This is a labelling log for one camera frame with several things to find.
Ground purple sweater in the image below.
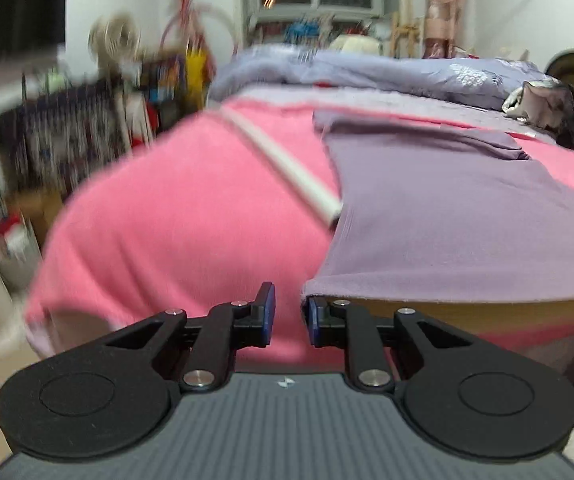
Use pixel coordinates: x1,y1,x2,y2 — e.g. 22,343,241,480
303,112,574,304

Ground pile of clothes at headboard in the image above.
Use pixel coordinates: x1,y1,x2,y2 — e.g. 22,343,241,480
502,79,574,151

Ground white plastic pipe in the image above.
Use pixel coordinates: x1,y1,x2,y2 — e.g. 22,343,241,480
211,105,343,228

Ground pink towel blanket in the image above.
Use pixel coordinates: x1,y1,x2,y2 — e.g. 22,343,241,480
25,99,574,367

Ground lavender bed sheet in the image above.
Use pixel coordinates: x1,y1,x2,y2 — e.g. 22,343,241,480
235,84,556,145

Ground colourful toy box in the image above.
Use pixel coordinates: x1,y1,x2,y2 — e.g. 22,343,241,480
140,54,186,113

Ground yellow bag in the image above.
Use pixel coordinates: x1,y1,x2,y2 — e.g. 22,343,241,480
185,49,207,107

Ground patterned cloth covered cabinet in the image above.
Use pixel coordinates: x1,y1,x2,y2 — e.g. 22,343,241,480
0,76,132,197

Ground cream pillow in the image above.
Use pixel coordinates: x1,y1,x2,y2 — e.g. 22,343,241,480
328,35,381,55

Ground blue-grey duvet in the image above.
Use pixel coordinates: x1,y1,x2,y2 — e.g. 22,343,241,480
209,44,548,110

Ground blue plush toy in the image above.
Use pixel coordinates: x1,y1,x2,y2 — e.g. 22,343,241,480
284,21,319,44

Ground cream desk fan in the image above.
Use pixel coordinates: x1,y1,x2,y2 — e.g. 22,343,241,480
88,13,141,73

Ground pink hula hoop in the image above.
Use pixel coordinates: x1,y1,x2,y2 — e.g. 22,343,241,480
159,3,240,56

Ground pink right curtain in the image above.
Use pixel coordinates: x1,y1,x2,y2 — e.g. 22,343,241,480
424,0,465,58

